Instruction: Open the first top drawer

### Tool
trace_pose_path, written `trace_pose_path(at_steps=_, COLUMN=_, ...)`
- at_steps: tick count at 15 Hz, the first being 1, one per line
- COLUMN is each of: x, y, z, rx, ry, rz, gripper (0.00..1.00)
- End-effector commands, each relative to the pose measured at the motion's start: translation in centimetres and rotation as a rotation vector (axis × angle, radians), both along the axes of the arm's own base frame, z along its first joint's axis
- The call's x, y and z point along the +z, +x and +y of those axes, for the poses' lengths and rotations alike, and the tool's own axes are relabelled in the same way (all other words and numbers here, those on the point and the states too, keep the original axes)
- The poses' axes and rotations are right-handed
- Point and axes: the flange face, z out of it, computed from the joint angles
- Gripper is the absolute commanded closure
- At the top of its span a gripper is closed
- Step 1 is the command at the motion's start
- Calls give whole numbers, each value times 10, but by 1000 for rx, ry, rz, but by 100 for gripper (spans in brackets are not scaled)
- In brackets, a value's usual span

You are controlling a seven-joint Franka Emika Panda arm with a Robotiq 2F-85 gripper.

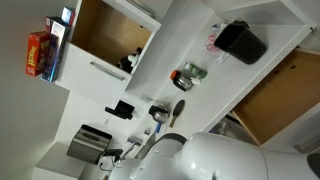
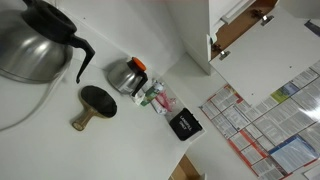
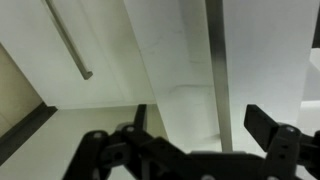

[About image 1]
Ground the white closed cabinet door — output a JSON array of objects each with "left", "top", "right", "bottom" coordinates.
[{"left": 54, "top": 41, "right": 133, "bottom": 108}]

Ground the small blue object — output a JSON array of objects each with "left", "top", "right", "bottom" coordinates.
[{"left": 154, "top": 122, "right": 163, "bottom": 135}]

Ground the black device with cable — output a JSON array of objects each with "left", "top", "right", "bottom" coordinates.
[{"left": 99, "top": 148, "right": 125, "bottom": 172}]

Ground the black landfill waste bin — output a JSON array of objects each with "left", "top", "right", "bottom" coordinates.
[{"left": 213, "top": 20, "right": 268, "bottom": 66}]

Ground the red board game box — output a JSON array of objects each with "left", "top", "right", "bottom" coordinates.
[{"left": 25, "top": 30, "right": 51, "bottom": 78}]

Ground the clear holder with pink packets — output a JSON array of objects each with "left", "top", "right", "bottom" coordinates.
[{"left": 206, "top": 32, "right": 220, "bottom": 53}]

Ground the white drawer with steel handle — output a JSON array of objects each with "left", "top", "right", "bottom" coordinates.
[{"left": 229, "top": 47, "right": 320, "bottom": 155}]

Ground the large steel kettle black lid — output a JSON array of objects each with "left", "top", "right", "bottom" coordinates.
[{"left": 148, "top": 103, "right": 170, "bottom": 125}]

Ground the green labelled bottle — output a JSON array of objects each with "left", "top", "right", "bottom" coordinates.
[{"left": 184, "top": 61, "right": 209, "bottom": 80}]

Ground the steel carafe with orange lid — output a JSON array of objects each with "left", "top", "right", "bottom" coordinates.
[{"left": 169, "top": 69, "right": 195, "bottom": 93}]

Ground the black wall-mounted dispenser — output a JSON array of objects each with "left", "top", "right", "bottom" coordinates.
[{"left": 104, "top": 99, "right": 136, "bottom": 121}]

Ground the blue purple game box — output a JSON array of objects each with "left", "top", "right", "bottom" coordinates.
[{"left": 40, "top": 19, "right": 72, "bottom": 84}]

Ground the grey stereo camera on stand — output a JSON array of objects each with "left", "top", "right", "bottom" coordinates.
[{"left": 121, "top": 134, "right": 145, "bottom": 160}]

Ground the black table tennis paddle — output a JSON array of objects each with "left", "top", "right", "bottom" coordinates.
[{"left": 168, "top": 99, "right": 186, "bottom": 129}]

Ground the white cabinet drawer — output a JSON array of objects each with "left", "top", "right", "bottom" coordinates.
[{"left": 68, "top": 0, "right": 163, "bottom": 75}]

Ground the blue and white packet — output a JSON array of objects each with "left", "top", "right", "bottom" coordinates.
[{"left": 210, "top": 22, "right": 229, "bottom": 32}]

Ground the steel paper towel dispenser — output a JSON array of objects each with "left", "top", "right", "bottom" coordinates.
[{"left": 65, "top": 124, "right": 113, "bottom": 166}]

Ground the dark red game box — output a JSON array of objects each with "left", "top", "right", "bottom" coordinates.
[{"left": 44, "top": 15, "right": 64, "bottom": 36}]

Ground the light blue game box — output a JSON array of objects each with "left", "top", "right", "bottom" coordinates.
[{"left": 60, "top": 6, "right": 76, "bottom": 28}]

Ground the white open cabinet door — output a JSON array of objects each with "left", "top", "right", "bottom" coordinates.
[{"left": 103, "top": 0, "right": 163, "bottom": 33}]

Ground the black and white plush toy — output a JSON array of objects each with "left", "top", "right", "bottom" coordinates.
[{"left": 115, "top": 46, "right": 144, "bottom": 74}]

